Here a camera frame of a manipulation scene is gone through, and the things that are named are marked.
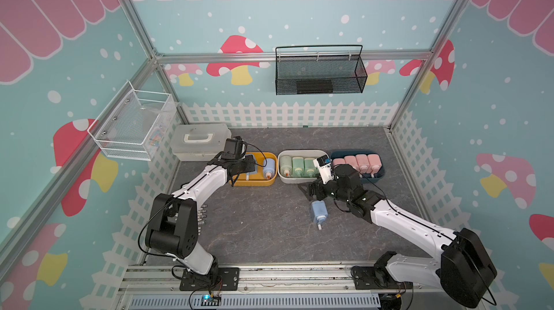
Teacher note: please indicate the black wire mesh basket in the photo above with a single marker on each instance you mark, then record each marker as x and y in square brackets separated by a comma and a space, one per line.
[320, 69]

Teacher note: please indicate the blue sharpener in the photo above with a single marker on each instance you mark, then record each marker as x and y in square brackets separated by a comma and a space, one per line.
[269, 168]
[319, 213]
[250, 175]

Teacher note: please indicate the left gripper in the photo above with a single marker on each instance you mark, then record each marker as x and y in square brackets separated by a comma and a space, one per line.
[250, 163]

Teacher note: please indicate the teal storage box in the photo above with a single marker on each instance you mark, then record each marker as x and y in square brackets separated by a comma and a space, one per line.
[352, 152]

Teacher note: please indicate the white storage box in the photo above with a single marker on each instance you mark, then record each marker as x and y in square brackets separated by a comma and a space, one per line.
[303, 153]

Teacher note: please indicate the pink sharpener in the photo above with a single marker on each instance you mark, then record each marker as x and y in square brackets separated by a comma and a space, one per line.
[338, 161]
[352, 161]
[375, 164]
[363, 163]

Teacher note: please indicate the white wire mesh basket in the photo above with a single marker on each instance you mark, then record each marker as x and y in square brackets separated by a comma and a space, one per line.
[134, 125]

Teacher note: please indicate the black tool rack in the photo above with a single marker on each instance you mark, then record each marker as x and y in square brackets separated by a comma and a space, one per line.
[202, 214]

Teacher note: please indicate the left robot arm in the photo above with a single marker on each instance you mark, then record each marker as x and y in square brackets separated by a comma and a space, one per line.
[173, 226]

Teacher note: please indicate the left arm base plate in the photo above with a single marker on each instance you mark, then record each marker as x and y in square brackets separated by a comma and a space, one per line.
[222, 279]

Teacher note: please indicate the pink sharpener bottom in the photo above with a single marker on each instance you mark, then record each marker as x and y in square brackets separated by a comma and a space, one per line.
[352, 161]

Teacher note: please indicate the pale green sharpener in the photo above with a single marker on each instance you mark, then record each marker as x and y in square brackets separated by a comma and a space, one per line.
[285, 163]

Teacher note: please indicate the aluminium rail frame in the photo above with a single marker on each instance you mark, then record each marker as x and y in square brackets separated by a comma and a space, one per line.
[310, 285]

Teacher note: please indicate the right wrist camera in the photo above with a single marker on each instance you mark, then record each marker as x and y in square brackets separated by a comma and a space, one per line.
[325, 168]

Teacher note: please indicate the translucent lidded case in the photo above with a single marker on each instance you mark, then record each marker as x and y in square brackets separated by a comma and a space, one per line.
[199, 142]

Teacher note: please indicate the green circuit board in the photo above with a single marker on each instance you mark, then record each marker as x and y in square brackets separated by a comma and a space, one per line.
[210, 300]

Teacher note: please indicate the yellow storage box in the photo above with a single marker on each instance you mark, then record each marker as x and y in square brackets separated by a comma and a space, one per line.
[259, 180]

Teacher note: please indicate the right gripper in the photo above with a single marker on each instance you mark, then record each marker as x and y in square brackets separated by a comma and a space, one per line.
[311, 189]

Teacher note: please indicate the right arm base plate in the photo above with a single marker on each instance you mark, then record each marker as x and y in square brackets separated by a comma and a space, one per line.
[372, 278]

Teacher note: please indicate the green sharpener bottom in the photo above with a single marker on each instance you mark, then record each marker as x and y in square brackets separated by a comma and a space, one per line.
[309, 168]

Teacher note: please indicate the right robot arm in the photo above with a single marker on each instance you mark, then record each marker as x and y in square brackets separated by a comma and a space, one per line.
[457, 261]

